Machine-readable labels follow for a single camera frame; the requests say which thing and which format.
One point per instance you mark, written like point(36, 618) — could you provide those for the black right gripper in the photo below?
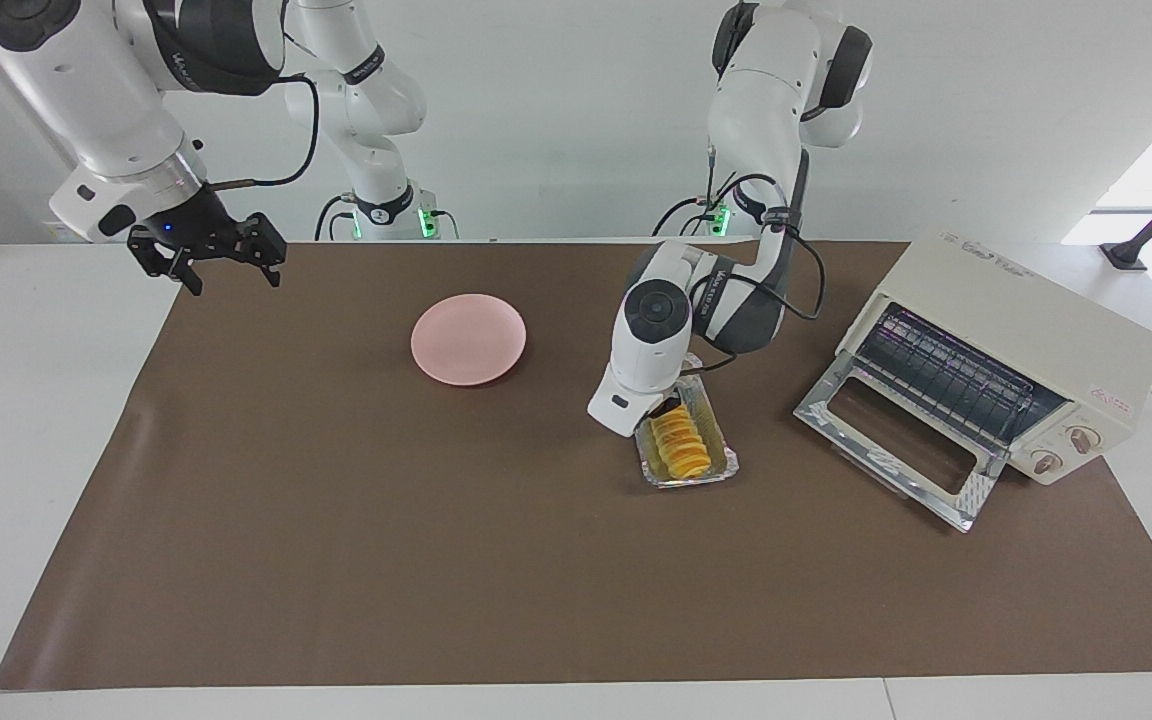
point(191, 232)

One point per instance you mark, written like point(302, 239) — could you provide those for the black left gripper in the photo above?
point(673, 405)

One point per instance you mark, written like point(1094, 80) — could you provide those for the yellow ridged bread loaf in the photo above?
point(681, 442)

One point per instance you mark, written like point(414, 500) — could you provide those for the silver aluminium foil tray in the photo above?
point(721, 462)

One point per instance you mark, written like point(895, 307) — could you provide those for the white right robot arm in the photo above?
point(86, 80)

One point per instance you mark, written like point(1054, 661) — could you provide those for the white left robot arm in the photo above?
point(651, 350)

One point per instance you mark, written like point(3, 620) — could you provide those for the glass oven door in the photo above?
point(901, 455)

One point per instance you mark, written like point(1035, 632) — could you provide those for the cream oven control knob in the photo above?
point(1083, 439)
point(1046, 463)

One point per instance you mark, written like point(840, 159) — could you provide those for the cream toaster oven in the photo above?
point(1056, 335)

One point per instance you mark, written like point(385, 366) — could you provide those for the pink round plate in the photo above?
point(466, 340)

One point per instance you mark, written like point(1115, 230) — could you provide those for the brown table mat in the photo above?
point(536, 580)

